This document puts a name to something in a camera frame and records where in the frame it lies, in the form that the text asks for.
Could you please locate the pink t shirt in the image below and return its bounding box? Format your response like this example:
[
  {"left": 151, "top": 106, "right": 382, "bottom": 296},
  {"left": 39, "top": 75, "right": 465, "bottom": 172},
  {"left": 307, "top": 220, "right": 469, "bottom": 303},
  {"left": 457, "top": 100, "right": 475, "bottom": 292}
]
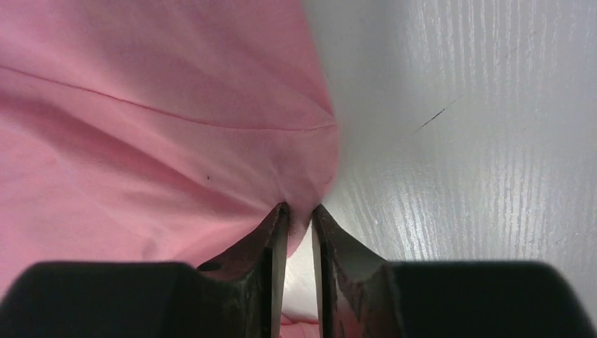
[{"left": 0, "top": 0, "right": 341, "bottom": 338}]

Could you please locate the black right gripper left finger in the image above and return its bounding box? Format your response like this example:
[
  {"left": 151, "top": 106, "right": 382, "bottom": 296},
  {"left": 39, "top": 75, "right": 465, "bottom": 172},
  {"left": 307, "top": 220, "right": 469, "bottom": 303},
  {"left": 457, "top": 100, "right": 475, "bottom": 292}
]
[{"left": 1, "top": 203, "right": 289, "bottom": 337}]

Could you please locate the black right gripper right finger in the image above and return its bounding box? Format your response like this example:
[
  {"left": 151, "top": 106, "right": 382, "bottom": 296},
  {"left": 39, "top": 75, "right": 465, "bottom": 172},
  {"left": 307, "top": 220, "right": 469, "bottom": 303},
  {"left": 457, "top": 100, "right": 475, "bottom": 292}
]
[{"left": 312, "top": 206, "right": 596, "bottom": 337}]

